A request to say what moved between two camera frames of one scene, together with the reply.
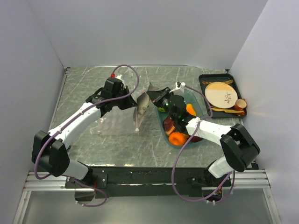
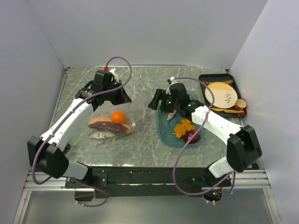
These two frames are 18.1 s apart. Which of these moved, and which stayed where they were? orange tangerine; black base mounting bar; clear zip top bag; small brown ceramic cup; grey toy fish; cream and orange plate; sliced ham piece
Moved: orange tangerine; clear zip top bag; grey toy fish; sliced ham piece
Stayed: small brown ceramic cup; cream and orange plate; black base mounting bar
